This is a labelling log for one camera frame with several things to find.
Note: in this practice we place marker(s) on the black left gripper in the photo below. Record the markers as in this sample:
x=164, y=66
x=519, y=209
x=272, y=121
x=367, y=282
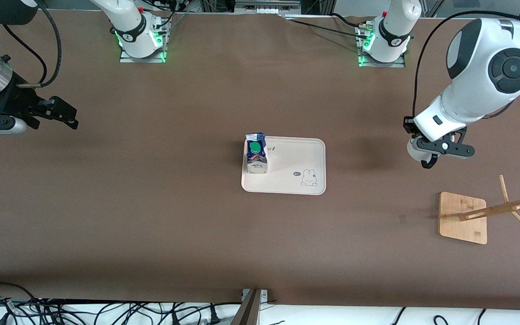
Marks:
x=411, y=129

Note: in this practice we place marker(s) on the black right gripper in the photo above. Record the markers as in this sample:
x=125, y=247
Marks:
x=11, y=102

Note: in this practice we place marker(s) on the blue white milk carton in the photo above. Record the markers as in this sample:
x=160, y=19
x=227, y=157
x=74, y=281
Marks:
x=257, y=158

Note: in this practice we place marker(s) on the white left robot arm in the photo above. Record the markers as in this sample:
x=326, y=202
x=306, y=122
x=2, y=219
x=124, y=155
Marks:
x=476, y=67

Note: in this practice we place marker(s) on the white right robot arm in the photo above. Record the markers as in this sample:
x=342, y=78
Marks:
x=129, y=22

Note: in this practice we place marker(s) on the cream rabbit print tray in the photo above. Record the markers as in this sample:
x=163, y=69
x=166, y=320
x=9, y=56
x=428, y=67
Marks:
x=287, y=180

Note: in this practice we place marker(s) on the wooden mug stand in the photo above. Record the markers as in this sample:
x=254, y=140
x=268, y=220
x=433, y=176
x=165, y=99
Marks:
x=461, y=221

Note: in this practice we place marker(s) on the grey power strip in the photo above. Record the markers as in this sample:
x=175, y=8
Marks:
x=266, y=9

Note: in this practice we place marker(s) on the aluminium profile bar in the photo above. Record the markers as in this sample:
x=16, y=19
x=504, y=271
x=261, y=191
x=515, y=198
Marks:
x=248, y=311

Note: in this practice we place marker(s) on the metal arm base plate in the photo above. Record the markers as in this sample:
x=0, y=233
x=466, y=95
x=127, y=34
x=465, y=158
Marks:
x=127, y=59
x=400, y=64

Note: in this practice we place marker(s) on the metal corner bracket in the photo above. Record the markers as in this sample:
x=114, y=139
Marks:
x=264, y=295

